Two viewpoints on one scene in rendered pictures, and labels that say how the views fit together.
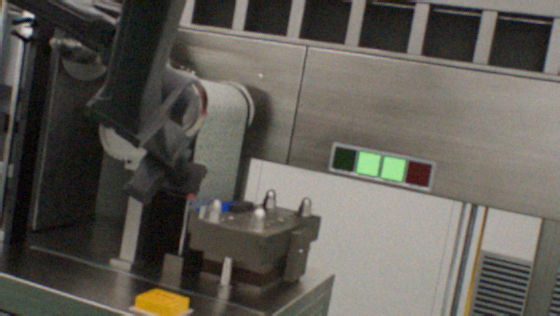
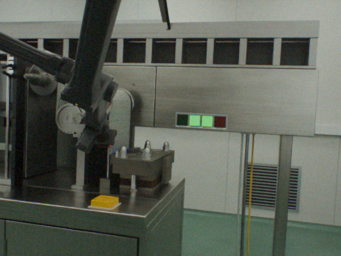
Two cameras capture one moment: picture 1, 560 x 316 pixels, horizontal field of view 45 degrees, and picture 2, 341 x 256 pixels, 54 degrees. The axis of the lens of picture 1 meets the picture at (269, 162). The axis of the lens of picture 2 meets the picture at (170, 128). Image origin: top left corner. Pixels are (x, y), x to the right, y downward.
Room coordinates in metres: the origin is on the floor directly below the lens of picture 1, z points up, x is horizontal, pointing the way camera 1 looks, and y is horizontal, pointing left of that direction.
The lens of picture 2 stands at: (0.04, 0.07, 1.23)
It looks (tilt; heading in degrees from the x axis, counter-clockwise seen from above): 3 degrees down; 353
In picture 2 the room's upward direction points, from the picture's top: 3 degrees clockwise
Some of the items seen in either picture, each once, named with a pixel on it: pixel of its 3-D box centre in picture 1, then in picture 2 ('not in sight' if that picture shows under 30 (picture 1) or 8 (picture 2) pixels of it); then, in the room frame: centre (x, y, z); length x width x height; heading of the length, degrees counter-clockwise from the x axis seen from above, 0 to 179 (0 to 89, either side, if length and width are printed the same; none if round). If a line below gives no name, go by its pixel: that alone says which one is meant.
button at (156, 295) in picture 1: (162, 303); (105, 201); (1.15, 0.14, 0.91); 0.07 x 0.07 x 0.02; 70
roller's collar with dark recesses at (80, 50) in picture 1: (78, 47); (39, 78); (1.49, 0.46, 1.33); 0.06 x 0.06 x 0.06; 70
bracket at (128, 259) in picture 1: (137, 194); (81, 150); (1.40, 0.26, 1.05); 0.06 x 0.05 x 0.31; 160
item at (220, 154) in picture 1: (215, 174); (120, 134); (1.52, 0.12, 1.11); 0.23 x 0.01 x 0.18; 160
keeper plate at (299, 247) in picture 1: (299, 254); (167, 169); (1.50, -0.10, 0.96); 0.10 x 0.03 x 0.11; 160
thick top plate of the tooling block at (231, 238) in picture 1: (262, 230); (147, 160); (1.52, -0.01, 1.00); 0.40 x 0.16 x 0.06; 160
